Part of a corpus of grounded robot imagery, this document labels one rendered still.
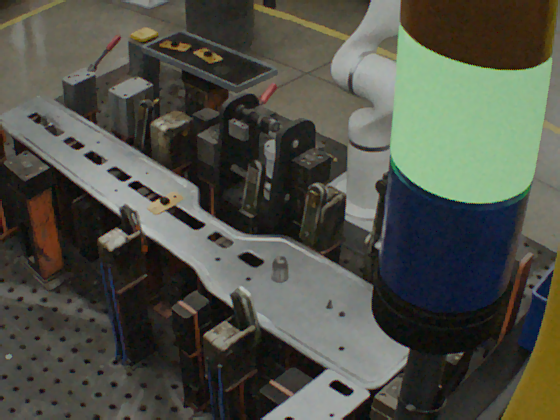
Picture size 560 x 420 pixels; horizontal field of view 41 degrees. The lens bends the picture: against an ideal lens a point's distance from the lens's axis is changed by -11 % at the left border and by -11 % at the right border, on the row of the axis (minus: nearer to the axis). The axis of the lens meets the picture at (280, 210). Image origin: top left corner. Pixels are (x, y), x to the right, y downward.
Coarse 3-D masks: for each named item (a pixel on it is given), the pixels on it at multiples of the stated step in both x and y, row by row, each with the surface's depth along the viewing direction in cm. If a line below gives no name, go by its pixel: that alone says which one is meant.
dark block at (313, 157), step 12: (300, 156) 174; (312, 156) 174; (324, 156) 174; (300, 168) 172; (312, 168) 171; (324, 168) 175; (300, 180) 174; (312, 180) 173; (324, 180) 177; (300, 192) 176; (300, 204) 178; (300, 216) 180; (300, 228) 182; (300, 240) 183
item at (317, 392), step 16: (320, 384) 139; (352, 384) 139; (288, 400) 136; (304, 400) 136; (320, 400) 136; (336, 400) 136; (352, 400) 136; (272, 416) 133; (288, 416) 133; (304, 416) 133; (320, 416) 133; (336, 416) 133
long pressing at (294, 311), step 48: (48, 96) 221; (48, 144) 200; (96, 144) 200; (96, 192) 184; (192, 192) 184; (192, 240) 170; (240, 240) 171; (288, 240) 170; (288, 288) 159; (336, 288) 159; (288, 336) 149; (336, 336) 149; (384, 336) 148; (384, 384) 139
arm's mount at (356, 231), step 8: (344, 176) 227; (328, 184) 224; (336, 184) 224; (344, 224) 214; (352, 224) 211; (360, 224) 211; (368, 224) 210; (344, 232) 215; (352, 232) 213; (360, 232) 211; (368, 232) 209; (352, 240) 214; (360, 240) 212; (352, 248) 215; (360, 248) 214
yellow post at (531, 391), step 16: (544, 320) 50; (544, 336) 50; (544, 352) 51; (528, 368) 53; (544, 368) 51; (528, 384) 53; (544, 384) 52; (512, 400) 55; (528, 400) 53; (544, 400) 52; (512, 416) 55; (528, 416) 54; (544, 416) 53
